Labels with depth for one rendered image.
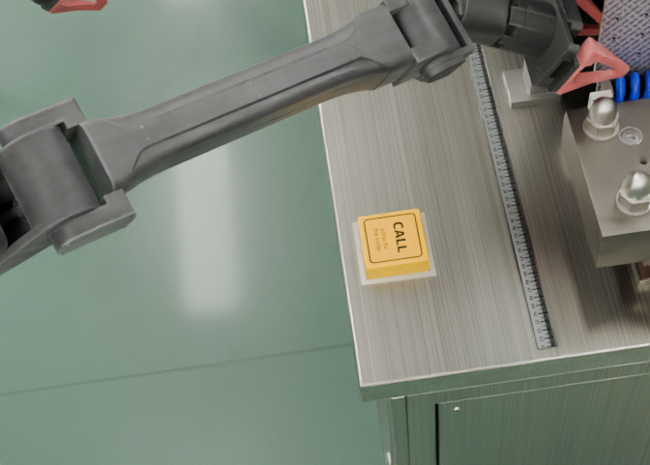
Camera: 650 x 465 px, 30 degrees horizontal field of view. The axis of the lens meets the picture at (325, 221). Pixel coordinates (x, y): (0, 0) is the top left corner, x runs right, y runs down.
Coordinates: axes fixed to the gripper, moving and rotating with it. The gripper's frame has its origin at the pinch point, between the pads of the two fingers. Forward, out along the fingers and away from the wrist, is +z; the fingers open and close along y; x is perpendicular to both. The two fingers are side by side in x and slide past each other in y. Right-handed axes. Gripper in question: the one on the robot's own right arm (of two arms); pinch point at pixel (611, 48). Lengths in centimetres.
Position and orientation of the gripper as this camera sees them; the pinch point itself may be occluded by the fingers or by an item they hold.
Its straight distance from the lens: 130.3
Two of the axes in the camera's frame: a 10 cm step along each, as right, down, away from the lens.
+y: 1.2, 8.2, -5.5
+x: 4.3, -5.5, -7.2
